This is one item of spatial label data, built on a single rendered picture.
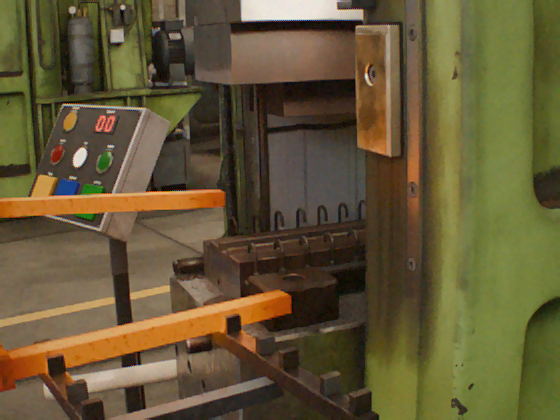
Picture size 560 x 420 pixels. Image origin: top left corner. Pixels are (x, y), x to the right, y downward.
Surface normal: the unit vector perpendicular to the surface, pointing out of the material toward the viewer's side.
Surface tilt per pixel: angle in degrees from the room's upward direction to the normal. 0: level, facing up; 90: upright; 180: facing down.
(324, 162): 90
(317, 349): 90
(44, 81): 90
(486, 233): 89
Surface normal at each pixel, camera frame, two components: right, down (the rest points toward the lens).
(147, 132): 0.74, 0.13
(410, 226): -0.92, 0.11
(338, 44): 0.39, 0.19
